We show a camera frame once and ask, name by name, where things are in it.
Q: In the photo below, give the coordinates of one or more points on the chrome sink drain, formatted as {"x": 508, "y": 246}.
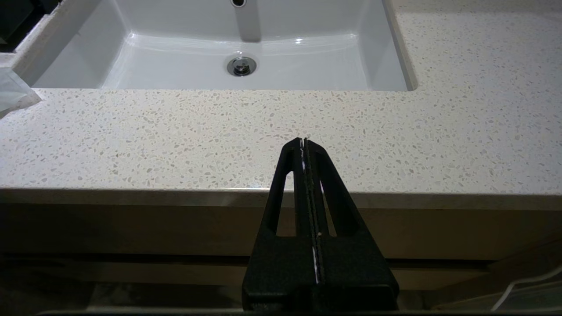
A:
{"x": 241, "y": 66}

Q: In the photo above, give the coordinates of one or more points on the wooden vanity cabinet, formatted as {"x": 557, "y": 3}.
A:
{"x": 131, "y": 232}

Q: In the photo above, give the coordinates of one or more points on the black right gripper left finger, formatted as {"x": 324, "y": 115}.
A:
{"x": 276, "y": 276}

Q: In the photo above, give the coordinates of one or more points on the clear packet green label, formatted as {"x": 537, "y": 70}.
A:
{"x": 13, "y": 94}

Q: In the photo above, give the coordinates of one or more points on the white sink basin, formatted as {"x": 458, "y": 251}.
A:
{"x": 175, "y": 61}

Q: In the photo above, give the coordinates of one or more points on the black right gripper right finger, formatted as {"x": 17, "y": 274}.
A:
{"x": 355, "y": 276}

